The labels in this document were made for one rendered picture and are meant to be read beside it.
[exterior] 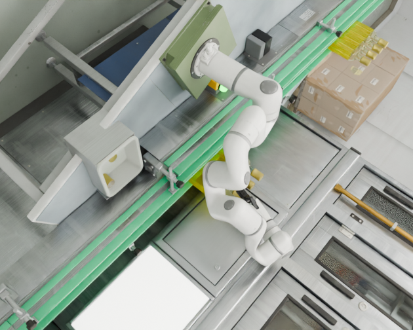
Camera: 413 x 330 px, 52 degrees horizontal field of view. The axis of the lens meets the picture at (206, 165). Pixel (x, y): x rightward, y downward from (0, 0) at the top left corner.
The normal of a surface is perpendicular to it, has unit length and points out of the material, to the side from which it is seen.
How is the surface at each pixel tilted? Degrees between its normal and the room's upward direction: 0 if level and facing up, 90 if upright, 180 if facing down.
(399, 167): 90
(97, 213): 90
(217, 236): 90
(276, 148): 90
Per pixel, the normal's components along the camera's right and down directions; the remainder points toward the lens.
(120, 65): 0.03, -0.52
